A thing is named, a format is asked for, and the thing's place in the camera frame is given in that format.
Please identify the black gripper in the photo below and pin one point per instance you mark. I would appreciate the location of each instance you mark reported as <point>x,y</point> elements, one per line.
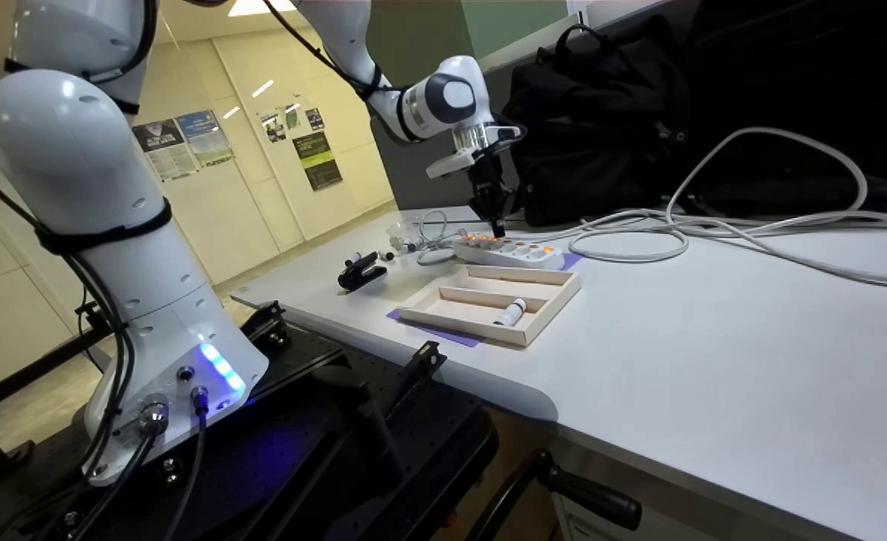
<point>486,177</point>

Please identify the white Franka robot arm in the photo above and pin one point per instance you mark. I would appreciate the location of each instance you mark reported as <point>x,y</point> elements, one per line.
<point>83,168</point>

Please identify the wooden divided tray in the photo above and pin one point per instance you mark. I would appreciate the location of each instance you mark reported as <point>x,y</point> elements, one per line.
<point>483,315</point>

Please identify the white tube with black band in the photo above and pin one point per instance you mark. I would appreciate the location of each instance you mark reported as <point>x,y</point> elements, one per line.
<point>509,315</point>

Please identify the black backpack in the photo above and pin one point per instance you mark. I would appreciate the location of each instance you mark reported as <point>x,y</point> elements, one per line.
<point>601,131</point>

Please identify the black stapler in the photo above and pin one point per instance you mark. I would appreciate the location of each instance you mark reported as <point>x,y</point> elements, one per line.
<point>362,271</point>

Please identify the black robot mounting cart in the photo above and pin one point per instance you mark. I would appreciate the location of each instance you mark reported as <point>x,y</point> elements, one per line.
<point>292,462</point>

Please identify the white multi-switch power strip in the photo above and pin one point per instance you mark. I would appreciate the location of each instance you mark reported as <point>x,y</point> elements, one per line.
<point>519,250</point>

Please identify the green black wall poster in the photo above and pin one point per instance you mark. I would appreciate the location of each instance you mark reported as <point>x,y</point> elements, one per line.
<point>317,160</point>

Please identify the blue wall poster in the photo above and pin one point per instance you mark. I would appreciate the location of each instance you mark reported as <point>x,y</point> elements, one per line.
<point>206,135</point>

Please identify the dark wall poster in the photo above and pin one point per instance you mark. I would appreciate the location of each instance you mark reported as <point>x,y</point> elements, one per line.
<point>159,152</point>

